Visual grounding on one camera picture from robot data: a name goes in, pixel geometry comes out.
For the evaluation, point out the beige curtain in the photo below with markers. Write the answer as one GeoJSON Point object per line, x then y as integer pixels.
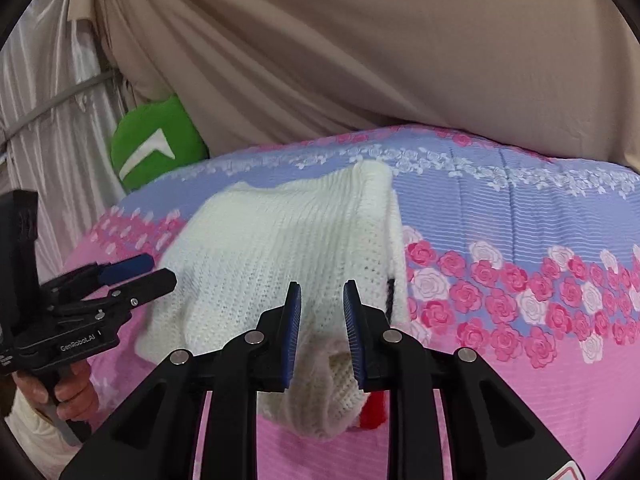
{"type": "Point", "coordinates": [375, 50]}

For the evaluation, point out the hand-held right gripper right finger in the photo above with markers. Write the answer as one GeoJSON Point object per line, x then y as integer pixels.
{"type": "Point", "coordinates": [352, 332]}

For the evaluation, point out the green cushion with white mark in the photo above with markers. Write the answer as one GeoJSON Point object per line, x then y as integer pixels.
{"type": "Point", "coordinates": [155, 145]}

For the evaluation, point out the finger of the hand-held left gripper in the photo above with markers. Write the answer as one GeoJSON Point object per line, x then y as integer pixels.
{"type": "Point", "coordinates": [127, 265]}
{"type": "Point", "coordinates": [150, 282]}

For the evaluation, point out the person's left hand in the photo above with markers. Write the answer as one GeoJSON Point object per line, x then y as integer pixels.
{"type": "Point", "coordinates": [70, 392]}

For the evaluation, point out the grey pole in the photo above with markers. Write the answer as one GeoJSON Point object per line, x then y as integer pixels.
{"type": "Point", "coordinates": [55, 105]}

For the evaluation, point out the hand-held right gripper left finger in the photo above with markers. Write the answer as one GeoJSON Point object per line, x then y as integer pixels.
{"type": "Point", "coordinates": [292, 325]}

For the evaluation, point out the white satin curtain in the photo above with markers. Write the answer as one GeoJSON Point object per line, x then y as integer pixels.
{"type": "Point", "coordinates": [45, 170]}

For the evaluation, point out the person's left forearm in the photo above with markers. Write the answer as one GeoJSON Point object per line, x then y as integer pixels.
{"type": "Point", "coordinates": [35, 435]}

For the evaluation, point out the white red navy knit sweater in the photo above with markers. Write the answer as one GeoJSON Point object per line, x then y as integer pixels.
{"type": "Point", "coordinates": [250, 260]}

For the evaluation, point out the floral pink purple bed sheet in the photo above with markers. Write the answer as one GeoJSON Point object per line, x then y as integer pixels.
{"type": "Point", "coordinates": [500, 385]}

